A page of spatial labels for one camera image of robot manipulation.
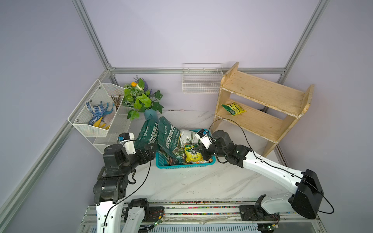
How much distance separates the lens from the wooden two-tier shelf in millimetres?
672

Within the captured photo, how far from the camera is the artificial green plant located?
31.5 inches

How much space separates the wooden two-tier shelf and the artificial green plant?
15.5 inches
